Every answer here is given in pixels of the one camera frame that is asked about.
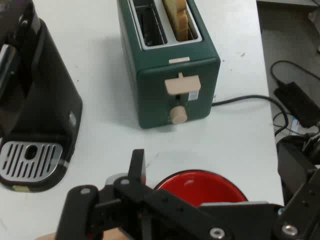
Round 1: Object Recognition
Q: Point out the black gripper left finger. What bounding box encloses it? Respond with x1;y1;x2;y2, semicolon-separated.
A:
55;149;227;240

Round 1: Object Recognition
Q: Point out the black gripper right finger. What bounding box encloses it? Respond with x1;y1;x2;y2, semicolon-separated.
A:
274;168;320;240

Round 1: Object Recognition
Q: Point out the green two-slot toaster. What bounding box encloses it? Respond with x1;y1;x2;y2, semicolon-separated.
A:
116;0;222;130

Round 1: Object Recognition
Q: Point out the red bowl with black rim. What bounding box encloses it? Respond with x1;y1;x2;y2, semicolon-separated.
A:
152;169;249;208

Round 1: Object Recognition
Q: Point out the black power adapter brick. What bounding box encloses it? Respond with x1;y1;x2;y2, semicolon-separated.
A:
273;81;320;128

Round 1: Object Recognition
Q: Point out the black capsule coffee machine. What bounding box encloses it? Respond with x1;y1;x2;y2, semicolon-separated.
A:
0;0;84;194

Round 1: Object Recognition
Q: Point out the toasted bread slice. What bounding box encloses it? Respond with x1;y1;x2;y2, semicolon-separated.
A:
161;0;195;42

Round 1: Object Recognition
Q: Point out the black toaster power cable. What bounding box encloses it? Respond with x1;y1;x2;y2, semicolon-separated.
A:
211;94;296;127

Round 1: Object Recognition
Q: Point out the black adapter cable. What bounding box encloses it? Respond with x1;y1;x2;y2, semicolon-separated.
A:
270;59;320;86

